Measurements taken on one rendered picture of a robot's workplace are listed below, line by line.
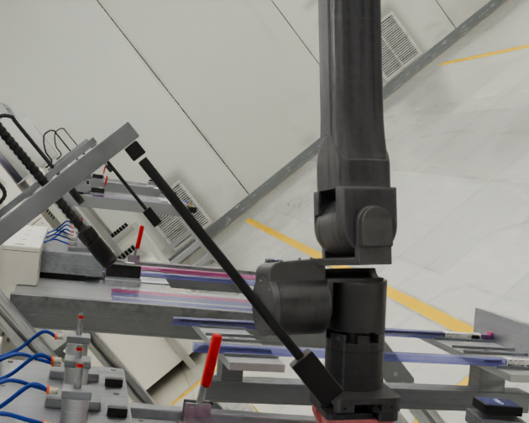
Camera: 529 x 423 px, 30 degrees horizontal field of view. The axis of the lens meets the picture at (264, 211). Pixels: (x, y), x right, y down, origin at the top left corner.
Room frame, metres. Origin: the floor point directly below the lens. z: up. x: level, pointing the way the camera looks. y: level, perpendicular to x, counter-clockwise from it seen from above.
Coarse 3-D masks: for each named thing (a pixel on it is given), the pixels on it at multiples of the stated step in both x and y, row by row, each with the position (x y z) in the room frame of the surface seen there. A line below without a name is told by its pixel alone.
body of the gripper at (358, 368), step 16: (336, 336) 0.90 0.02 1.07; (368, 336) 0.89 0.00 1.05; (384, 336) 0.90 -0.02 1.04; (336, 352) 0.90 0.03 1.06; (352, 352) 0.89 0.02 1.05; (368, 352) 0.89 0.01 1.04; (384, 352) 0.91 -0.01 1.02; (336, 368) 0.89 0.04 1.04; (352, 368) 0.89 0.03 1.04; (368, 368) 0.89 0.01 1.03; (352, 384) 0.89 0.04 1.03; (368, 384) 0.89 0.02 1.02; (384, 384) 0.91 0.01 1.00; (336, 400) 0.86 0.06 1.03; (352, 400) 0.86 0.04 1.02; (368, 400) 0.86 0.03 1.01; (384, 400) 0.86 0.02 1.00; (400, 400) 0.87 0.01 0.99
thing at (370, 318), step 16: (336, 272) 0.91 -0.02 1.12; (352, 272) 0.91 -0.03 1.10; (368, 272) 0.92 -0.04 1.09; (336, 288) 0.90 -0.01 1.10; (352, 288) 0.89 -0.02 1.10; (368, 288) 0.89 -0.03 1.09; (384, 288) 0.90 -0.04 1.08; (336, 304) 0.90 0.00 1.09; (352, 304) 0.89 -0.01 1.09; (368, 304) 0.89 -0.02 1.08; (384, 304) 0.90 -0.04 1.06; (336, 320) 0.90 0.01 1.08; (352, 320) 0.89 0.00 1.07; (368, 320) 0.89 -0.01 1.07; (384, 320) 0.90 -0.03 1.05; (352, 336) 0.90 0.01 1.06
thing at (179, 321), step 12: (180, 324) 1.42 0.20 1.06; (192, 324) 1.42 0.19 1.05; (204, 324) 1.42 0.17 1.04; (216, 324) 1.42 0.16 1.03; (228, 324) 1.43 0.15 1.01; (240, 324) 1.43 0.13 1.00; (252, 324) 1.43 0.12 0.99; (396, 336) 1.45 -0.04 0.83; (408, 336) 1.45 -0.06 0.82; (420, 336) 1.45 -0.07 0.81; (432, 336) 1.46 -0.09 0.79; (444, 336) 1.46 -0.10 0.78; (492, 336) 1.47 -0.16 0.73
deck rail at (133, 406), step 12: (132, 408) 1.08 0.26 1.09; (144, 408) 1.09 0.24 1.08; (156, 408) 1.09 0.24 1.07; (168, 408) 1.09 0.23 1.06; (180, 408) 1.10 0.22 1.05; (216, 420) 1.09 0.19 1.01; (228, 420) 1.09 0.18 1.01; (240, 420) 1.09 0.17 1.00; (252, 420) 1.09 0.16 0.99; (264, 420) 1.10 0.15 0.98; (276, 420) 1.10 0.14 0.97; (288, 420) 1.10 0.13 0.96; (300, 420) 1.10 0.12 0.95; (312, 420) 1.10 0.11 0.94
